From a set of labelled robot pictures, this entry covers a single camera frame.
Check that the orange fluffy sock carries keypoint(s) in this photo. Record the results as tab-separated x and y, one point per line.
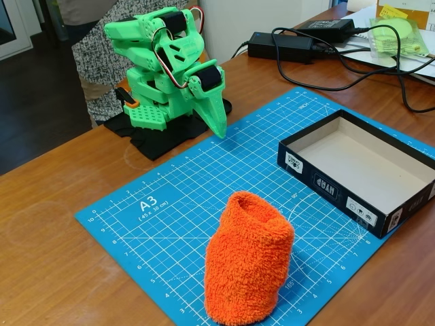
248	261

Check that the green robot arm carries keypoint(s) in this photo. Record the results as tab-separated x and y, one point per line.
125	30

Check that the orange black clamp lever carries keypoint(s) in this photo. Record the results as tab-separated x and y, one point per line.
128	98

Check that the black power adapter blue light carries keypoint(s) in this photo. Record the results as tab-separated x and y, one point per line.
282	44

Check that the blue cutting mat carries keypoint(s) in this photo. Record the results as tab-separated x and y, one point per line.
176	217

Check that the person in speckled top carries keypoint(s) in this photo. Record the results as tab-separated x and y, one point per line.
91	57

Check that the black power adapter with label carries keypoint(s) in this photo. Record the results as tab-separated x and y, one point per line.
328	25

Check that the black cardboard box tray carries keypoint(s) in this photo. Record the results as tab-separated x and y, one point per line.
360	169

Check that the plastic bag with green parts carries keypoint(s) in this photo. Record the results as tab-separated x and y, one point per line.
397	37

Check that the yellow sticky note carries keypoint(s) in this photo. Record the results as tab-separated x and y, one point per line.
392	12

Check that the white framed glass door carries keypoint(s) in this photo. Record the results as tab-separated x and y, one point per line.
13	30

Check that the white paper sheets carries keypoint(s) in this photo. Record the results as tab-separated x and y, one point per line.
423	69

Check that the brown cardboard box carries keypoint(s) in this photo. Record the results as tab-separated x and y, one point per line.
419	13

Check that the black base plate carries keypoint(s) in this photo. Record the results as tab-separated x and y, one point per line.
153	144

